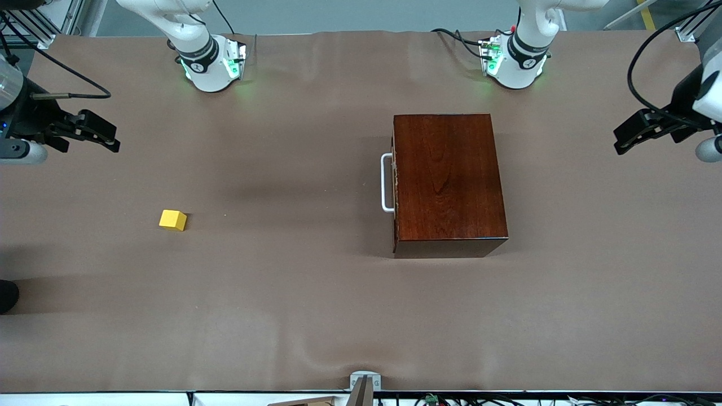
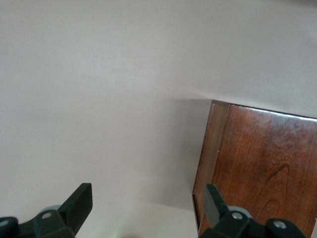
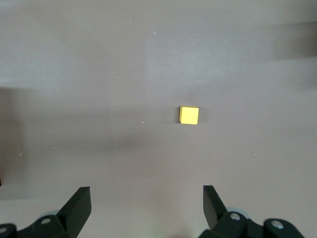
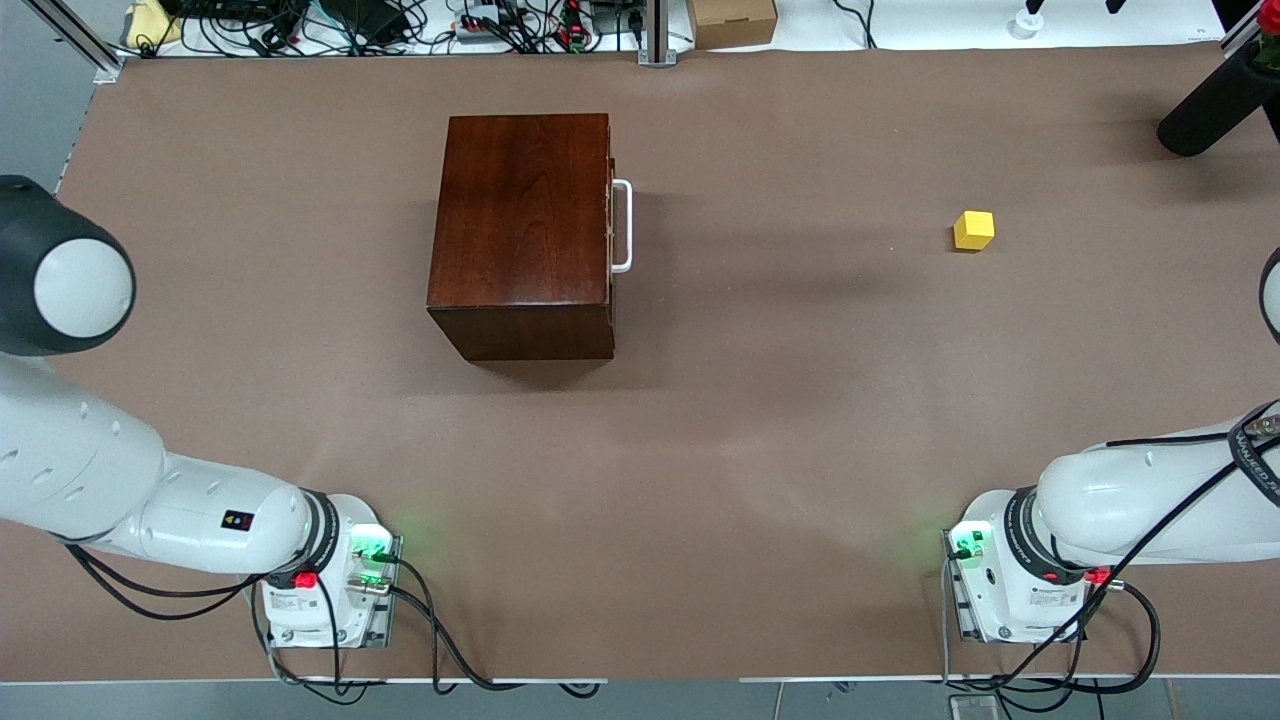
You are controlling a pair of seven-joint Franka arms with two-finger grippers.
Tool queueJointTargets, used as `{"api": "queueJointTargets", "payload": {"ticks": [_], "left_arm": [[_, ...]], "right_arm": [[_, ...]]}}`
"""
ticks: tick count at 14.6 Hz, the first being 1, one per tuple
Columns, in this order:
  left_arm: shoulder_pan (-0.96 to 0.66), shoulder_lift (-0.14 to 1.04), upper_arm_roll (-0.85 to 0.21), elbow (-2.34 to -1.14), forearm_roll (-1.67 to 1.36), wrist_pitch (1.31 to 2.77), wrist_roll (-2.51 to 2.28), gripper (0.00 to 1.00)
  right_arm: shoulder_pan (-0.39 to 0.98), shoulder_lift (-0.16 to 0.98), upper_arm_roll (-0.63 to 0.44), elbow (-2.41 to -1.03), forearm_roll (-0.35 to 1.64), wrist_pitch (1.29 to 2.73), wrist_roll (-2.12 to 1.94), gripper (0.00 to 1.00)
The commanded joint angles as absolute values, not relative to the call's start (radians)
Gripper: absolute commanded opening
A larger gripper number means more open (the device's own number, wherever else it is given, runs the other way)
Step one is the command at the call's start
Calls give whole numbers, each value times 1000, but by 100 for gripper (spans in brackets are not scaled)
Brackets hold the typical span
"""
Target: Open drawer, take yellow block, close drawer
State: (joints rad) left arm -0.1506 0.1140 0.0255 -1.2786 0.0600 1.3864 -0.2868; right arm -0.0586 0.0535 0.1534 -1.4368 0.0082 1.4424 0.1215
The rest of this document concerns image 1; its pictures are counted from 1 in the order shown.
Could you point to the brown table cover sheet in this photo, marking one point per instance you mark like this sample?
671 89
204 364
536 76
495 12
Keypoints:
225 310

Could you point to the tan wooden board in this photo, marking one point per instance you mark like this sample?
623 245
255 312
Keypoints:
310 401

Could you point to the dark brown wooden cabinet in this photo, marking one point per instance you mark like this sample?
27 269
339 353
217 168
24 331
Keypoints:
451 180

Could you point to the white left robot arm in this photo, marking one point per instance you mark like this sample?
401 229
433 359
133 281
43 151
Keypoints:
522 56

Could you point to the yellow block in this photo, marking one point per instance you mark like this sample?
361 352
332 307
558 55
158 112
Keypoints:
172 221

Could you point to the grey metal bracket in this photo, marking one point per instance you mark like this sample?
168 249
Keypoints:
365 376

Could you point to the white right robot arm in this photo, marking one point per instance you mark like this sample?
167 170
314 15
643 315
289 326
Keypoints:
203 62

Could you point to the aluminium rack frame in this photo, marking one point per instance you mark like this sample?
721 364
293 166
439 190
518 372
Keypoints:
73 14

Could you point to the aluminium profile frame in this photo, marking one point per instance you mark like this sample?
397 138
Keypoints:
691 31

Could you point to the black shoe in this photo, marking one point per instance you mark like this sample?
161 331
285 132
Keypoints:
7 296

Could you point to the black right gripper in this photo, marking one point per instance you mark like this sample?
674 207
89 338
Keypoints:
29 115

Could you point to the green connector plug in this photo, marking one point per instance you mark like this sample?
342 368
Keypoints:
431 399

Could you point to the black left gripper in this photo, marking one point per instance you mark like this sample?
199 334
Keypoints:
684 97

